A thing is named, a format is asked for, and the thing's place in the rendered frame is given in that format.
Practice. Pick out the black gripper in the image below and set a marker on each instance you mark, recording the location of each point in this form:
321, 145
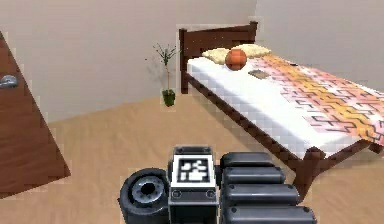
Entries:
146, 193

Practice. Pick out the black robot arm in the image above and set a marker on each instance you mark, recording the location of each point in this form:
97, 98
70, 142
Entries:
240, 186

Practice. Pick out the green potted house plant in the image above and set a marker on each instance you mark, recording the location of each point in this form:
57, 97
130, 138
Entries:
168, 90

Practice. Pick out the brown wooden room door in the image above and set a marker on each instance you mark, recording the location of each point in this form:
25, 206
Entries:
23, 133

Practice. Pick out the brown wooden bed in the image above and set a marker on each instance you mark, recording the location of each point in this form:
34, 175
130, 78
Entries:
266, 100

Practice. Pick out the cream pillow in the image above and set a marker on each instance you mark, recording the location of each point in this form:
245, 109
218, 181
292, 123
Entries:
216, 55
255, 50

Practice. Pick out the orange basketball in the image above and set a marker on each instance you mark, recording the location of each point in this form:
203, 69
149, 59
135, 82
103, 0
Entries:
236, 59

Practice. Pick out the brown book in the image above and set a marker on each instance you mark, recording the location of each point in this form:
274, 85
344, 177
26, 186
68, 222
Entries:
259, 73

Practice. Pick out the small black remote control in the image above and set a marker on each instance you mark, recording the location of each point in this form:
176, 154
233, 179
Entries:
293, 64

